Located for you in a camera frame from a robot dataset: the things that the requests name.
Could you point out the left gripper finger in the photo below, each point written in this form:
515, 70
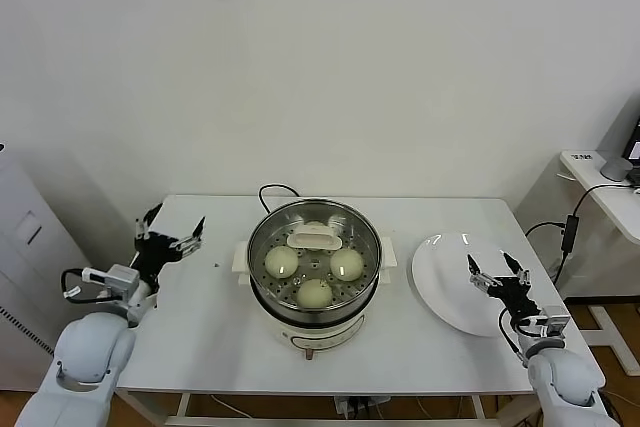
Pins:
187, 243
142, 228

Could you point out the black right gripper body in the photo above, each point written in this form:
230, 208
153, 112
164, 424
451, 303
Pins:
515, 297

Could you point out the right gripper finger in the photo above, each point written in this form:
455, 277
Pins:
521, 277
479, 279

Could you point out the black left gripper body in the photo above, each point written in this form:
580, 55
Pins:
155, 256

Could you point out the white steamed baozi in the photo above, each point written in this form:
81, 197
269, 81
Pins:
313, 293
346, 264
315, 225
281, 263

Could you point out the round glass pot lid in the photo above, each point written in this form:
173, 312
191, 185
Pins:
320, 239

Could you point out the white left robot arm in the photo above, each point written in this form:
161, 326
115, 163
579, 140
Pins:
90, 347

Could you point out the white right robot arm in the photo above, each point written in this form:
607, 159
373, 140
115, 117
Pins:
565, 377

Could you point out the stainless perforated steamer basket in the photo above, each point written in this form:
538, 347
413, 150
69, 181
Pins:
374, 272

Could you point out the cream electric steamer pot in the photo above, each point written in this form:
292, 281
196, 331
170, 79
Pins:
320, 337

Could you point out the white round plate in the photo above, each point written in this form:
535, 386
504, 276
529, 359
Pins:
440, 272

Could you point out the white tall cabinet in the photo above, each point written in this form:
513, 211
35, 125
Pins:
30, 257

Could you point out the grey round desk gadget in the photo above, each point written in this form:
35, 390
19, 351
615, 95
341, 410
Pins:
615, 169

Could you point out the white power strip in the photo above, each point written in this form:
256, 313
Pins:
361, 404

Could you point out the laptop with dark screen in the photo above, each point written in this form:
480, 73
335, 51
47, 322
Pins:
634, 144

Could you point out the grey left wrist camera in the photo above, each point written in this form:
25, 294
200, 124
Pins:
122, 278

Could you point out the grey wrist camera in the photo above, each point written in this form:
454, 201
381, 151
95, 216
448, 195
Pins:
554, 323
122, 278

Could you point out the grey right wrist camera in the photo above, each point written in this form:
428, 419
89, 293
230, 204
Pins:
554, 323

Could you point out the white table leg frame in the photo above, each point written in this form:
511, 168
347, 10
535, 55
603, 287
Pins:
180, 406

